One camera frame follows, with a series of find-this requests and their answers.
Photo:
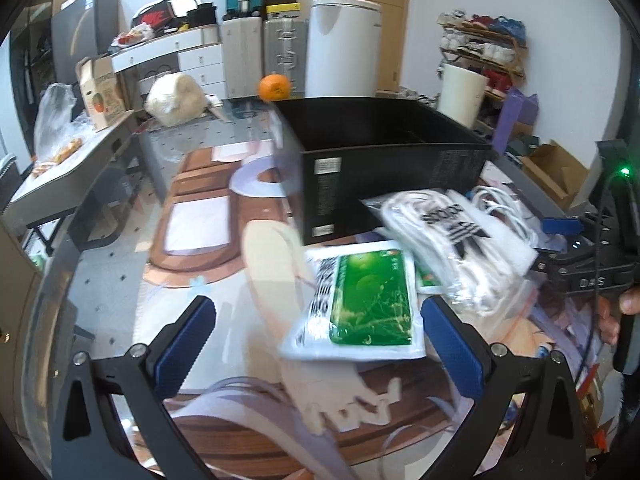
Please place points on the wooden door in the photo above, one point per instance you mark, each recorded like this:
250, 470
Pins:
395, 25

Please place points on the white cylinder bin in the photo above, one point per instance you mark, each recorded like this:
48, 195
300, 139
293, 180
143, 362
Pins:
462, 92

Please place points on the cardboard box orange print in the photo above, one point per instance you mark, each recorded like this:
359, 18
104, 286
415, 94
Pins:
102, 95

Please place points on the purple bag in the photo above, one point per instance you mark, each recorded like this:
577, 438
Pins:
517, 115

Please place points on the clear plastic bag of fruit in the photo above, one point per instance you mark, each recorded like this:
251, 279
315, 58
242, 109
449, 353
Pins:
55, 120

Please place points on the green white medicine packet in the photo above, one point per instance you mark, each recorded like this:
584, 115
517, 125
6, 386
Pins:
365, 305
429, 282

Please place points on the red black shoe box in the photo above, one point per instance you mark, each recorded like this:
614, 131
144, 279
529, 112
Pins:
157, 15

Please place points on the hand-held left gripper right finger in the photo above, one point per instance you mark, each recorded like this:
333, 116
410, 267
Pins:
451, 349

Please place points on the dark grey fridge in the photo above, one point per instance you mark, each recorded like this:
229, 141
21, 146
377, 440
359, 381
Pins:
82, 35

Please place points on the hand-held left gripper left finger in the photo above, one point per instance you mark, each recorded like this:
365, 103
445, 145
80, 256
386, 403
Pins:
186, 344

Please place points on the white suitcase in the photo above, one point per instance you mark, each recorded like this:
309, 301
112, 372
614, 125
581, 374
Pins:
242, 57

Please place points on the tall white trash can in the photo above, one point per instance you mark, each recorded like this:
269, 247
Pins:
342, 45

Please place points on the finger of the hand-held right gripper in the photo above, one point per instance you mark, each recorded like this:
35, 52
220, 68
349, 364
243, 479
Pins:
562, 225
546, 264

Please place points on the orange fruit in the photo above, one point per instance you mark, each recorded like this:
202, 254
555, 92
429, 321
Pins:
274, 87

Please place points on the shoe rack with shoes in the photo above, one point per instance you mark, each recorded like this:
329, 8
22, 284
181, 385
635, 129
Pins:
492, 45

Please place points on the open brown cardboard box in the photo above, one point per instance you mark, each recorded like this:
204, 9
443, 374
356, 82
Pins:
555, 172

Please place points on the white drawer desk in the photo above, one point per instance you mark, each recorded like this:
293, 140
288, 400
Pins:
195, 60

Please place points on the person's right hand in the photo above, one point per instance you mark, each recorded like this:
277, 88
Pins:
631, 303

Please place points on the printed table mat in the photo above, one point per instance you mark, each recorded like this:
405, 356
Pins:
200, 230

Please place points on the grey side table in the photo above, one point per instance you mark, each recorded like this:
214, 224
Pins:
65, 175

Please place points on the black cardboard box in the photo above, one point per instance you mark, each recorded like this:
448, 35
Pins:
385, 175

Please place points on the silver suitcase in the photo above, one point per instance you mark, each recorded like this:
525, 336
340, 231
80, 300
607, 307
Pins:
284, 55

